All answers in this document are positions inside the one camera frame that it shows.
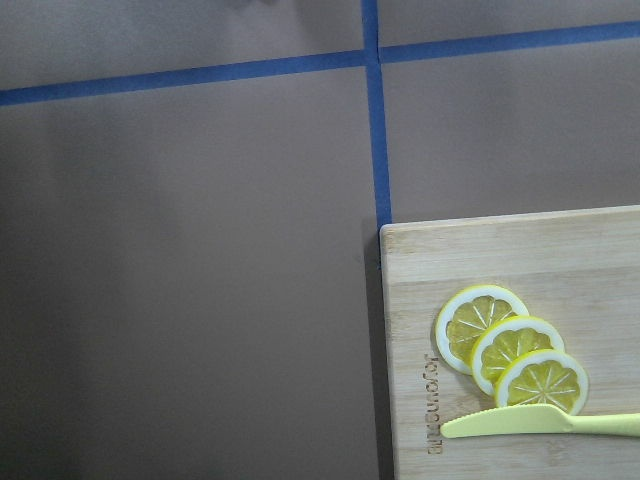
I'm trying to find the lemon slice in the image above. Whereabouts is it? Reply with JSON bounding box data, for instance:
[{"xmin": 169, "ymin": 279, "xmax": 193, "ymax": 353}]
[
  {"xmin": 494, "ymin": 349, "xmax": 589, "ymax": 415},
  {"xmin": 433, "ymin": 284, "xmax": 529, "ymax": 375},
  {"xmin": 469, "ymin": 315, "xmax": 565, "ymax": 396}
]

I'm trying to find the lemon slice middle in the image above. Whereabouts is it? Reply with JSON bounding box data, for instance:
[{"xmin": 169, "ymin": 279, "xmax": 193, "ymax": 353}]
[{"xmin": 469, "ymin": 315, "xmax": 565, "ymax": 396}]

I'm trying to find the wooden cutting board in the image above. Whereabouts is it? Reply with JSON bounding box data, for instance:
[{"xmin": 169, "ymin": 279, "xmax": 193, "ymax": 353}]
[{"xmin": 381, "ymin": 206, "xmax": 639, "ymax": 479}]

